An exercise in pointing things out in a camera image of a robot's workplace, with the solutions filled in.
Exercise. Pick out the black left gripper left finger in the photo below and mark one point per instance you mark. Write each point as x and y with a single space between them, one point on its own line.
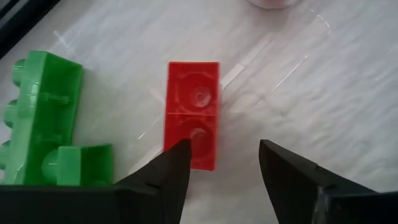
140 199

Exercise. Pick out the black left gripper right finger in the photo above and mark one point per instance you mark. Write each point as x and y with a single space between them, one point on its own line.
311 196

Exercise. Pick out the long green toy block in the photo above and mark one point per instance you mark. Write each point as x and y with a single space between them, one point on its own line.
46 109

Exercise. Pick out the small green toy block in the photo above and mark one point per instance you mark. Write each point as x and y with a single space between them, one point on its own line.
77 165

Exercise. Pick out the black aluminium table frame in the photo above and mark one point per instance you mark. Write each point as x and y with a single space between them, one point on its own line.
21 25

